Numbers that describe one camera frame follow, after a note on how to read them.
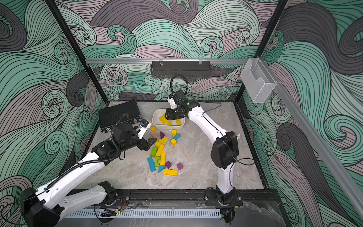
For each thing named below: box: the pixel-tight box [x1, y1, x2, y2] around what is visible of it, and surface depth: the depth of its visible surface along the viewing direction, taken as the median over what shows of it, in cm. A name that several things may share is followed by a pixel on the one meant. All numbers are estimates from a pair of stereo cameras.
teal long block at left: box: [146, 157, 156, 173], surface depth 87 cm
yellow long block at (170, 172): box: [162, 168, 179, 177], surface depth 83 cm
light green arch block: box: [154, 156, 162, 168], surface depth 87 cm
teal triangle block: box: [157, 165, 166, 174], surface depth 85 cm
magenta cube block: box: [176, 162, 184, 171], surface depth 86 cm
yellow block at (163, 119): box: [159, 113, 168, 125], surface depth 109 cm
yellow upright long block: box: [155, 143, 165, 157], surface depth 92 cm
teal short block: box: [172, 132, 182, 141], surface depth 100 cm
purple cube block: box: [165, 160, 172, 170], surface depth 85 cm
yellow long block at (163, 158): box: [159, 151, 167, 166], surface depth 88 cm
